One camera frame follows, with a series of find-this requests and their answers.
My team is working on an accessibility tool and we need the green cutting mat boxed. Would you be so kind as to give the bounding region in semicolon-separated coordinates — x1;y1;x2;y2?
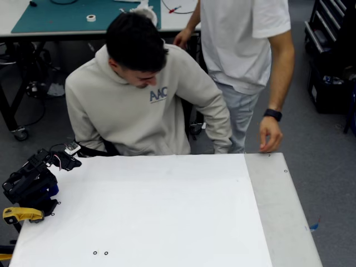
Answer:
11;0;162;34

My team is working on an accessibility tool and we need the white paper sheet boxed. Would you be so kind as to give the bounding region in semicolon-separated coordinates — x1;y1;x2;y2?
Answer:
9;153;273;267

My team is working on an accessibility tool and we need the man in white t-shirt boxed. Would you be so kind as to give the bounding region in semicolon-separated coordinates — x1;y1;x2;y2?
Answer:
194;0;296;154

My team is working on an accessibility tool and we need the man in beige hoodie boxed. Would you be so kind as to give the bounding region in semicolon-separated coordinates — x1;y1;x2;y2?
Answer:
65;11;233;156

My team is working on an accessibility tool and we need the black caster wheel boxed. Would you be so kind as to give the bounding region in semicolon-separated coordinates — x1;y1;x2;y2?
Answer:
12;126;30;142
189;122;208;136

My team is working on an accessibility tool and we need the black smartwatch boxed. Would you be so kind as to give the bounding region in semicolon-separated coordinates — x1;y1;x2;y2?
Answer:
263;108;283;122

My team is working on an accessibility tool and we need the standing man right hand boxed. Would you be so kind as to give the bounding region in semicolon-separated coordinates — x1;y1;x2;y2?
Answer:
172;27;193;47

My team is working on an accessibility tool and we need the standing man left forearm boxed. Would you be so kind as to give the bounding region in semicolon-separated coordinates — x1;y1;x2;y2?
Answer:
267;55;296;111

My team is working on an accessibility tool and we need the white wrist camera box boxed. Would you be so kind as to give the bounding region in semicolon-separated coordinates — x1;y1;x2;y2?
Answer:
64;141;81;155

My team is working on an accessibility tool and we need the standing man right forearm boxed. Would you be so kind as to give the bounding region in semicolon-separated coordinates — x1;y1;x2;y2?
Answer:
185;0;201;31

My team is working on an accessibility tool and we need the blue tape scrap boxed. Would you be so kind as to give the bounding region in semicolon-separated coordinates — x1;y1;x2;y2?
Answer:
309;215;322;231

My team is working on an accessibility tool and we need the black storage bin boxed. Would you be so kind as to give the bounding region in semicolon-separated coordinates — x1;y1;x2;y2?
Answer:
307;60;356;115

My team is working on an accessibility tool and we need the blue white packaging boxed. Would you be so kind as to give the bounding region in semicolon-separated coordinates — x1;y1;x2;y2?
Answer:
322;74;345;86

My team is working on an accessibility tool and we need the crumpled white plastic bag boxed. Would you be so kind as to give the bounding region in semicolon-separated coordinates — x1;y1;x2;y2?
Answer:
47;82;66;97

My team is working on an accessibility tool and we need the white workbench black frame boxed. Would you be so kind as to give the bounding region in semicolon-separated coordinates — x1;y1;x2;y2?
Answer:
0;0;202;141

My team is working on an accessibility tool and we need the thin black cable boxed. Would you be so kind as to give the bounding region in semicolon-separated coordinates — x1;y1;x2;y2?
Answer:
162;0;197;15

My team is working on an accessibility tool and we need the yellow bar clamp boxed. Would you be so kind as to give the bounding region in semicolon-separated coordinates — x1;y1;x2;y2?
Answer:
0;244;15;262
2;207;45;225

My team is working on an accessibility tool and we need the standing man left hand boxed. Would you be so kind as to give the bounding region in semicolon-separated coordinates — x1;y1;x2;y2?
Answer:
259;116;284;153

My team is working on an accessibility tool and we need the white paper towel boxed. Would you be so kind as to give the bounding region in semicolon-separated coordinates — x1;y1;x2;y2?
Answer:
128;0;160;27

